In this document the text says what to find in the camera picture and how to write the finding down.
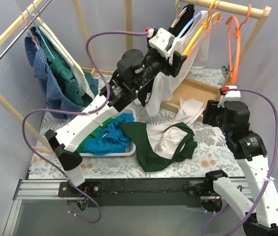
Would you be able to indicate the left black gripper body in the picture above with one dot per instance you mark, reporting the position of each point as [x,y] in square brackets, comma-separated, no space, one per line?
[176,63]

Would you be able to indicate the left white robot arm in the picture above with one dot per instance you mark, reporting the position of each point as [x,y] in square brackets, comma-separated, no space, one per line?
[134,72]

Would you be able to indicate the right wooden clothes rack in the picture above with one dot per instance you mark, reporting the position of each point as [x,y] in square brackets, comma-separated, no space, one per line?
[190,88]

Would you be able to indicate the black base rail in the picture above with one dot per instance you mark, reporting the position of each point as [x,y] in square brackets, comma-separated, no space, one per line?
[190,192]

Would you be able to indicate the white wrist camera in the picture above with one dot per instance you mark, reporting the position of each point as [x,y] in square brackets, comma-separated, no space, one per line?
[161,40]
[228,93]

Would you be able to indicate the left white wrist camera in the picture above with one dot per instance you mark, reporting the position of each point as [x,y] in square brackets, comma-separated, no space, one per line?
[161,40]

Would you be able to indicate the dark green ruffled garment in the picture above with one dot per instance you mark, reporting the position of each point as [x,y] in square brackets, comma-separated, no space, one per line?
[64,75]

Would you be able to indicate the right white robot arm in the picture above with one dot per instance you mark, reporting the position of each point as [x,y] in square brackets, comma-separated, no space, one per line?
[260,216]

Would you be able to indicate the pink hanger on left rack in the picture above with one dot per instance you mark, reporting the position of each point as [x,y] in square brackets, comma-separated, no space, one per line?
[28,26]

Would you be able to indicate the white plastic basket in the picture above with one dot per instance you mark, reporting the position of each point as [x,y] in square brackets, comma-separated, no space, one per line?
[124,147]

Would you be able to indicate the wooden clothes rack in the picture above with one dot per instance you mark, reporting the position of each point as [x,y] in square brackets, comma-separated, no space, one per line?
[3,37]
[190,88]

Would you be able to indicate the yellow hanger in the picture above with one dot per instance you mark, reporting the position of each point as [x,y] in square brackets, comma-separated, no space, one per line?
[200,29]

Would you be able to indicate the dark green t shirt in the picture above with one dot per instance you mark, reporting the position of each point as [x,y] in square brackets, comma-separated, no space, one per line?
[159,146]

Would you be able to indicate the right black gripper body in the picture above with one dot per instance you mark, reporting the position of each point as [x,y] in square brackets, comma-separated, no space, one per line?
[209,112]

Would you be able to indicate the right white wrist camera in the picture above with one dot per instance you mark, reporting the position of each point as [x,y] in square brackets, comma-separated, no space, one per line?
[228,93]

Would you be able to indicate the cream plastic hanger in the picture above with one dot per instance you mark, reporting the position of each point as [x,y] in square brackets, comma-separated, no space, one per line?
[59,47]

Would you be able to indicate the white t shirt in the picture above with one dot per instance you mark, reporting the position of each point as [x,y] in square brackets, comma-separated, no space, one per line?
[163,85]

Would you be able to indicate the black t shirt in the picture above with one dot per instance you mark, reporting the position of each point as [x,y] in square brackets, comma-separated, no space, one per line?
[183,18]

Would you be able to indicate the white textured garment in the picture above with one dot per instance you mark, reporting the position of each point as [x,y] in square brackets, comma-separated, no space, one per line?
[83,84]

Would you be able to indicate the teal blue t shirt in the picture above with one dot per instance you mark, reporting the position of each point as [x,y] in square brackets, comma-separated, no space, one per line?
[112,137]

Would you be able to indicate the wooden hanger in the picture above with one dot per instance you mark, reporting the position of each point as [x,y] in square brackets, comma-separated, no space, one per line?
[178,12]

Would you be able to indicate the left wooden clothes rack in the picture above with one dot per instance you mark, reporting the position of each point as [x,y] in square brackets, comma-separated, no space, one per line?
[3,37]

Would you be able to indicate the light blue hanger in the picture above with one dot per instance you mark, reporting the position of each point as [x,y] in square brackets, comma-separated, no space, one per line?
[188,24]

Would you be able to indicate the blue checked shirt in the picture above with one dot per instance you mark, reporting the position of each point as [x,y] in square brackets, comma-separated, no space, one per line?
[55,99]

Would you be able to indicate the blue wire hanger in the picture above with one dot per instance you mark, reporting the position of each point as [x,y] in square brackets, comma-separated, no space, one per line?
[39,32]

